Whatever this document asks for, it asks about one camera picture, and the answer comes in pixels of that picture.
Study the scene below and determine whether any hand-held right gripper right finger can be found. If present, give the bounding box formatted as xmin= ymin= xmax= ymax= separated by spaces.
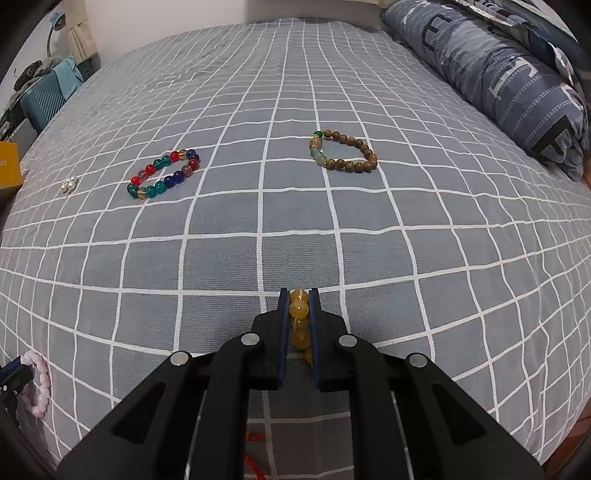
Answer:
xmin=310 ymin=288 xmax=546 ymax=480

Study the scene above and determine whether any orange box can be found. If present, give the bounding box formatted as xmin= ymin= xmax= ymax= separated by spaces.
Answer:
xmin=0 ymin=141 xmax=24 ymax=204

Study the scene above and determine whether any teal ribbed suitcase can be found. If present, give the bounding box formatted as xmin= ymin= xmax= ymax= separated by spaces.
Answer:
xmin=19 ymin=74 xmax=66 ymax=131

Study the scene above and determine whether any brown wooden bead bracelet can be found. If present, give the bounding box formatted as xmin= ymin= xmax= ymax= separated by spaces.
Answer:
xmin=309 ymin=130 xmax=379 ymax=174

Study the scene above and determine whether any light blue cloth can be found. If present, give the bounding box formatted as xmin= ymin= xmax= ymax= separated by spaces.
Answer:
xmin=50 ymin=55 xmax=85 ymax=100

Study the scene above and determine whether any grey-blue lettered quilt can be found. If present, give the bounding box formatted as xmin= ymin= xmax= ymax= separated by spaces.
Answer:
xmin=381 ymin=0 xmax=588 ymax=182

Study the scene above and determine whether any red bead bracelet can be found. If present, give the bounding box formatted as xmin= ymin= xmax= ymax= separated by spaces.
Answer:
xmin=244 ymin=431 xmax=266 ymax=480

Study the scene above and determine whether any multicolour glass bead bracelet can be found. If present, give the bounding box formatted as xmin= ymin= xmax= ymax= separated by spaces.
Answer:
xmin=127 ymin=148 xmax=201 ymax=201

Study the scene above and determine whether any yellow bead bracelet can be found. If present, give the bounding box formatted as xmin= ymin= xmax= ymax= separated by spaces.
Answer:
xmin=288 ymin=287 xmax=315 ymax=367

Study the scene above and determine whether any blue desk lamp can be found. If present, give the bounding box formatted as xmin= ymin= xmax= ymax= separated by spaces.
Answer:
xmin=45 ymin=12 xmax=66 ymax=57

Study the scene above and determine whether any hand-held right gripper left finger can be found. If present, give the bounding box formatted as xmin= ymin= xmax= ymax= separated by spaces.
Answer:
xmin=55 ymin=288 xmax=290 ymax=480

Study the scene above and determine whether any beige curtain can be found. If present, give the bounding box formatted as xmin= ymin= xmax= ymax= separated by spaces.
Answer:
xmin=67 ymin=18 xmax=101 ymax=77

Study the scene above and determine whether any grey checked bed sheet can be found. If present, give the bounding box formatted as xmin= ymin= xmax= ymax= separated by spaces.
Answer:
xmin=0 ymin=18 xmax=591 ymax=480

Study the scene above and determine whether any pink bead bracelet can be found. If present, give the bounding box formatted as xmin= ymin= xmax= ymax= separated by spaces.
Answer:
xmin=22 ymin=349 xmax=52 ymax=419

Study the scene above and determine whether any patterned dark blue pillow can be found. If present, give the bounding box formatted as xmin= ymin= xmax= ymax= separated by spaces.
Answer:
xmin=455 ymin=0 xmax=583 ymax=88

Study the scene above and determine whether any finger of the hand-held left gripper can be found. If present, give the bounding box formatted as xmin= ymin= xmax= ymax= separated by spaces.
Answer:
xmin=0 ymin=358 xmax=34 ymax=430

